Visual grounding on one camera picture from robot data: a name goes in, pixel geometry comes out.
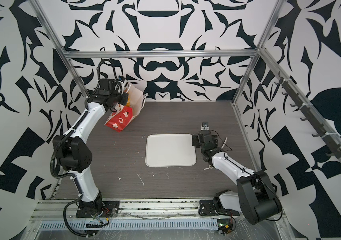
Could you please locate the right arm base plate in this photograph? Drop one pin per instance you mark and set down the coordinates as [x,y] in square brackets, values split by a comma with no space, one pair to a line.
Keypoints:
[207,208]

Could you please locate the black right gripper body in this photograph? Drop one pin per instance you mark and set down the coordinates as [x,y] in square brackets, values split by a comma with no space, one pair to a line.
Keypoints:
[196,138]

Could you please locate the wall hook rack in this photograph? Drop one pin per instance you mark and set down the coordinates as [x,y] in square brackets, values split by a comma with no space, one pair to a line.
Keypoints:
[311,115]

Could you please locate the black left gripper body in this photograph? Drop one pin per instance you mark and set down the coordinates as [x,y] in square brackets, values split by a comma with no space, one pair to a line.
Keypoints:
[119,98]

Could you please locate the small electronics board with wires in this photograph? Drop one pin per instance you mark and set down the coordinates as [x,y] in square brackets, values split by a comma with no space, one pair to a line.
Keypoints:
[227,228]

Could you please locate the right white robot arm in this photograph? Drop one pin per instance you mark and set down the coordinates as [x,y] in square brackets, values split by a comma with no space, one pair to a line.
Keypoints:
[255,198]

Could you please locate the aluminium frame rail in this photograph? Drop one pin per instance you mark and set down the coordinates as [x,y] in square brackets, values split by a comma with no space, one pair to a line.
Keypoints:
[149,209]

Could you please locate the white red paper bag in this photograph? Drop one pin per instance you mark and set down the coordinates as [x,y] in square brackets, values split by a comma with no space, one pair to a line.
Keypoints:
[126,114]

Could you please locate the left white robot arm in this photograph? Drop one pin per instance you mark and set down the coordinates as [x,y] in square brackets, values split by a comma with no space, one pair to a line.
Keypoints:
[71,156]

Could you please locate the white plastic tray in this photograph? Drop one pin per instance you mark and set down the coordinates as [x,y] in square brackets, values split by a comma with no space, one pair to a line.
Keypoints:
[170,150]

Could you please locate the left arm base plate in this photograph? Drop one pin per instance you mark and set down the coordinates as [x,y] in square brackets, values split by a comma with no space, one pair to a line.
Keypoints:
[105,209]

